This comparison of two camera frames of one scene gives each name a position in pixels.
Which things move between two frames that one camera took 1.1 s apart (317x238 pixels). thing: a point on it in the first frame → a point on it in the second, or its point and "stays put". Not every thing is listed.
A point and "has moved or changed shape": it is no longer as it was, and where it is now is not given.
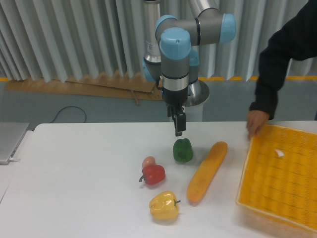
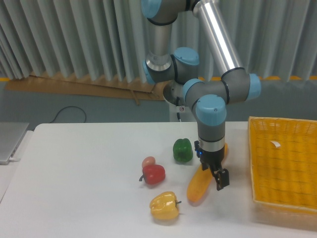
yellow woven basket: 279,179 has moved or changed shape
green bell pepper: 183,150 stays put
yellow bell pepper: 164,206 stays put
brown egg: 148,160 stays put
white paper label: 280,153 → 277,144
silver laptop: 11,135 stays put
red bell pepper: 153,175 stays put
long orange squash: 205,174 stays put
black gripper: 175,98 → 213,159
